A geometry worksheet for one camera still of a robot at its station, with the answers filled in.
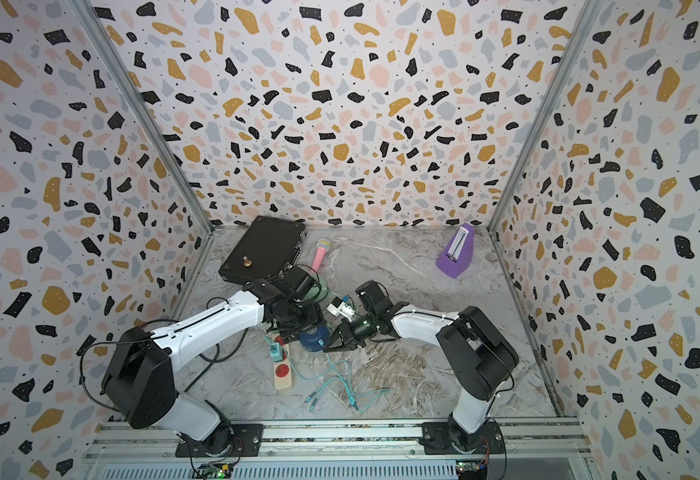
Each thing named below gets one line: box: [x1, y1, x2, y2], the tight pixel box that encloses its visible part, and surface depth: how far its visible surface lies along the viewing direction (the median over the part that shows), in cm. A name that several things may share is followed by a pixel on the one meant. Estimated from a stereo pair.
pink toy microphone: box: [310, 237, 331, 273], surface depth 114 cm
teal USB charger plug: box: [269, 342, 283, 363], surface depth 83 cm
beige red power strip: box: [273, 333, 292, 391], surface depth 84 cm
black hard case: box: [218, 215, 307, 284], surface depth 112 cm
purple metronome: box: [436, 223, 475, 279], surface depth 105 cm
